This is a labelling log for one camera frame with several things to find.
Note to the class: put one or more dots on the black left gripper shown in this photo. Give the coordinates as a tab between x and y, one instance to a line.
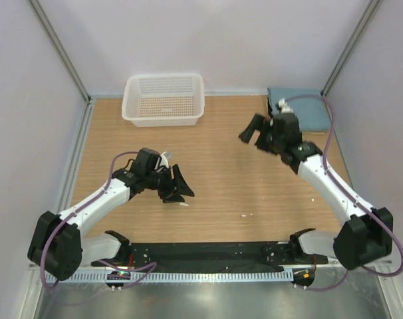
178	183

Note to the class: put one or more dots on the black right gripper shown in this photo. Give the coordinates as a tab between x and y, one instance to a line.
256	123

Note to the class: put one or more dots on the teal blue t-shirt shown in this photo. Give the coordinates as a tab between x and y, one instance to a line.
311	112

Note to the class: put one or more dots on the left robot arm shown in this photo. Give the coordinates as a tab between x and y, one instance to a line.
59	245

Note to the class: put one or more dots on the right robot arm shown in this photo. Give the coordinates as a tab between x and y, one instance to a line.
364	236

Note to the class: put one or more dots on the folded black t-shirt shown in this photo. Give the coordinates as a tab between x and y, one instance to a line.
269	109

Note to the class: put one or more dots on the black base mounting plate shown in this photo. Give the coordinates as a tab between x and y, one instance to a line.
243	257

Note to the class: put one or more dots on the white perforated plastic basket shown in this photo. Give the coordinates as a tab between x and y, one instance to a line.
158	100

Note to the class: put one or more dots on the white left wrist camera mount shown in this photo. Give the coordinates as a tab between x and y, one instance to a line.
163	161

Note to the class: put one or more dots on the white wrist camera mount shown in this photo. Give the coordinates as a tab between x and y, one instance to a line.
163	161
283	107

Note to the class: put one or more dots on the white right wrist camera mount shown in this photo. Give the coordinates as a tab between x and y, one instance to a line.
283	107

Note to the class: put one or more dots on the slotted grey cable duct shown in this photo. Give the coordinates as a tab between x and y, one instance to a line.
104	275

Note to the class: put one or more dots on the aluminium front frame rail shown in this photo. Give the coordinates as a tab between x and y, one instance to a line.
295	242

